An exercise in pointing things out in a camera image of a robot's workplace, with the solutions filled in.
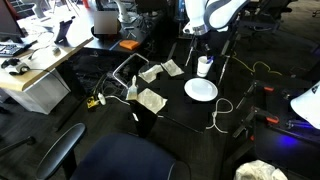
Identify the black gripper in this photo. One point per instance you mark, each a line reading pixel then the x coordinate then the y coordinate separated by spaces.
pixel 201 39

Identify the blue marker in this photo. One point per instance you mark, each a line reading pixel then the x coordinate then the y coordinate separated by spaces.
pixel 210 60

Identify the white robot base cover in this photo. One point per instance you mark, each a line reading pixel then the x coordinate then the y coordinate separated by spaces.
pixel 308 105

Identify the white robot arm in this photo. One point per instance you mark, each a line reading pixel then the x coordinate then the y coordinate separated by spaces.
pixel 216 13

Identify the white paper cup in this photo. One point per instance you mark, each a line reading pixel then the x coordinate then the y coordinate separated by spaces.
pixel 202 68

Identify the black mesh chair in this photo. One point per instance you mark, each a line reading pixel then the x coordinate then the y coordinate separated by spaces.
pixel 218 41

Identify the silver metal rod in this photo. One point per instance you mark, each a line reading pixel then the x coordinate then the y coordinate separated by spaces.
pixel 190 53
pixel 224 68

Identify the small rectangular grey cloth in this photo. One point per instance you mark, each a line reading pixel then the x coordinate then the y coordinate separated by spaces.
pixel 172 68

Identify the white round plate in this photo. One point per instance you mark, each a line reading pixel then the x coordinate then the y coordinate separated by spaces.
pixel 200 89

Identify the blue bottle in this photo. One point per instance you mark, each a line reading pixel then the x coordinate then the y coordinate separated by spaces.
pixel 180 10

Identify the large grey cloth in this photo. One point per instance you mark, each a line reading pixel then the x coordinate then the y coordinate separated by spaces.
pixel 151 100

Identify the orange sponge block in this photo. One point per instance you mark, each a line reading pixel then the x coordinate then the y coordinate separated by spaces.
pixel 129 44

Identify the pale paint brush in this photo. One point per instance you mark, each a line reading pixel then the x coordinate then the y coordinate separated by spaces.
pixel 132 92

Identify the white lamp stand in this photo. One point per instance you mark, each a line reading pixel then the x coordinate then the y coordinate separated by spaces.
pixel 124 13

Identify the white plug adapter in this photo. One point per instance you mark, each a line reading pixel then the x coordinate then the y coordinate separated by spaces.
pixel 101 99

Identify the white plastic bag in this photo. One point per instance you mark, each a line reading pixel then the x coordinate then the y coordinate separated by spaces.
pixel 256 170

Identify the dark blue office chair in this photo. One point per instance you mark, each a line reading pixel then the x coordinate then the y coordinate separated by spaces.
pixel 123 158

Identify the black tablet stand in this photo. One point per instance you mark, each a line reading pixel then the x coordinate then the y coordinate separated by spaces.
pixel 62 31

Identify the grey computer mouse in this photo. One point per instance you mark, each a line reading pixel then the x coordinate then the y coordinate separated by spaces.
pixel 56 50

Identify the wooden desk with grey cabinet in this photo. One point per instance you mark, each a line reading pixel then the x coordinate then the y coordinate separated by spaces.
pixel 40 86

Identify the black headset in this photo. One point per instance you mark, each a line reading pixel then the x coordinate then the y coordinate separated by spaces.
pixel 15 66

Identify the black keyboard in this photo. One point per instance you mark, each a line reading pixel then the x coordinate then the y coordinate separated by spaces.
pixel 8 50

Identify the dark computer monitor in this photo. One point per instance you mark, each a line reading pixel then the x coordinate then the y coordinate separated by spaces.
pixel 8 20

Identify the silver metal frame loop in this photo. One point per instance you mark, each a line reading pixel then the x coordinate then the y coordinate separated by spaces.
pixel 117 68

